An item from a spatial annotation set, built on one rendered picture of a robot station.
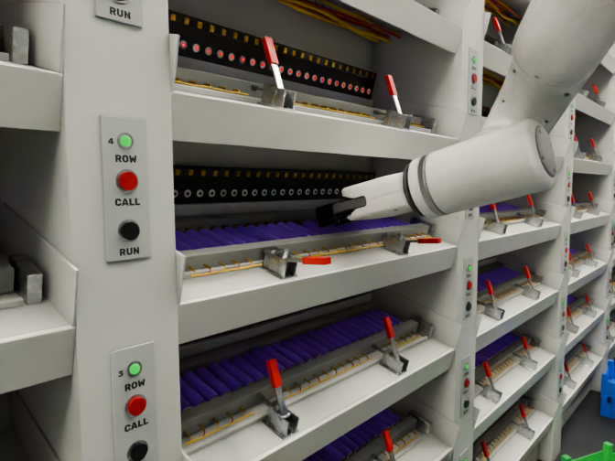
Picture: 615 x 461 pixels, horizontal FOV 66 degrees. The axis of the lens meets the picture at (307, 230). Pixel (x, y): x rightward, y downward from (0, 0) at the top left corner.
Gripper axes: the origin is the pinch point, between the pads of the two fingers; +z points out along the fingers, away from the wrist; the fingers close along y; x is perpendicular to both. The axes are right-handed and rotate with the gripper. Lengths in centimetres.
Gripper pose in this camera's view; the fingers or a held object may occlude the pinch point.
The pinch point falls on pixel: (335, 214)
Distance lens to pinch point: 74.5
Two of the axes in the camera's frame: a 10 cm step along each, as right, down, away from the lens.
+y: -6.8, 0.7, -7.3
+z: -7.1, 2.0, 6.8
